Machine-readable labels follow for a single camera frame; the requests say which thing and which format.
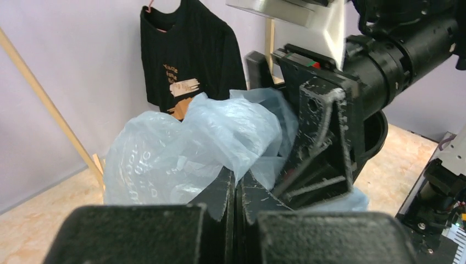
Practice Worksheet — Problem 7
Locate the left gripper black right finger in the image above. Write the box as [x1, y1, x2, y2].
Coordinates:
[236, 170, 418, 264]

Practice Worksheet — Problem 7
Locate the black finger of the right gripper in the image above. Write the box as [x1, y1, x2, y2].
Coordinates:
[246, 51, 280, 90]
[272, 77, 354, 209]

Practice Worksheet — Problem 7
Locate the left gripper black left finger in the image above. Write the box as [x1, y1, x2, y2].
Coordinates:
[44, 168, 235, 263]

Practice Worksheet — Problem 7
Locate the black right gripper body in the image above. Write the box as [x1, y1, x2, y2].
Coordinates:
[273, 44, 364, 168]

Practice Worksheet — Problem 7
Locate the black plastic trash bin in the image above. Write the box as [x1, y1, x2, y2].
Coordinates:
[359, 111, 389, 171]

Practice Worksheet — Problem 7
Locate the light blue trash bag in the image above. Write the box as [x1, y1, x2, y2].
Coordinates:
[103, 87, 370, 219]

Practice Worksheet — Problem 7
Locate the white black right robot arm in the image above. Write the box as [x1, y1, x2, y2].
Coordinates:
[271, 1, 465, 209]

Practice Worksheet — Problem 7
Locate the black printed t-shirt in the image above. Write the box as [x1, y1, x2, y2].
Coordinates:
[140, 1, 247, 120]

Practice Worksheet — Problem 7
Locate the pink clothes hanger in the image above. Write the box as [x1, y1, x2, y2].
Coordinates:
[143, 1, 182, 33]

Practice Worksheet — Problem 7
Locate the wooden clothes rack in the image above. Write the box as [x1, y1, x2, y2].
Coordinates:
[0, 18, 281, 192]

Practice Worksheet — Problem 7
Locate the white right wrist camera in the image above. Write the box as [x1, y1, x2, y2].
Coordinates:
[226, 0, 347, 70]

